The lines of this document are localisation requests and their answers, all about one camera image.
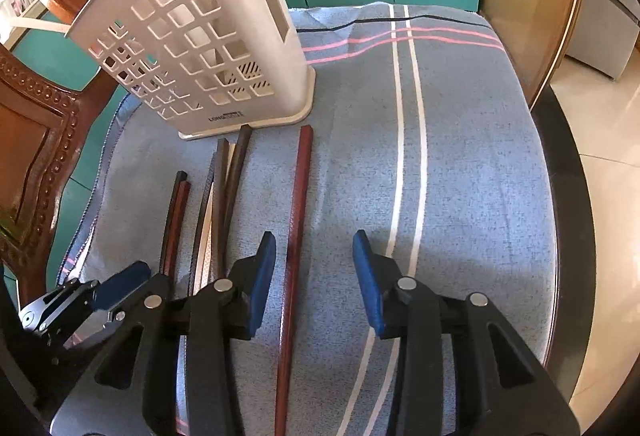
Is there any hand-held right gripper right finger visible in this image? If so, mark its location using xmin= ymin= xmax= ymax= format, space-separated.
xmin=351 ymin=229 xmax=582 ymax=436

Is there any silver refrigerator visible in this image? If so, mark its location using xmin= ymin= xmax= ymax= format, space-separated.
xmin=565 ymin=0 xmax=640 ymax=82

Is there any red-brown chopstick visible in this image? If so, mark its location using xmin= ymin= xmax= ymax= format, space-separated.
xmin=274 ymin=126 xmax=315 ymax=436
xmin=161 ymin=181 xmax=192 ymax=279

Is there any white dish rack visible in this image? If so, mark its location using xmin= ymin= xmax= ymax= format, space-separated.
xmin=0 ymin=0 xmax=68 ymax=36

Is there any carved wooden chair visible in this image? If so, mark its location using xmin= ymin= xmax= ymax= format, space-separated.
xmin=0 ymin=0 xmax=121 ymax=287

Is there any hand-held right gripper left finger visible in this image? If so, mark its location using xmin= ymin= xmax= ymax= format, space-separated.
xmin=50 ymin=230 xmax=277 ymax=436

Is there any blue striped cloth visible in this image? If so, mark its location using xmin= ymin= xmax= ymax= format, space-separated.
xmin=55 ymin=1 xmax=558 ymax=436

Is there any wood framed glass door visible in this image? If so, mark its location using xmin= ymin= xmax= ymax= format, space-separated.
xmin=480 ymin=0 xmax=591 ymax=112

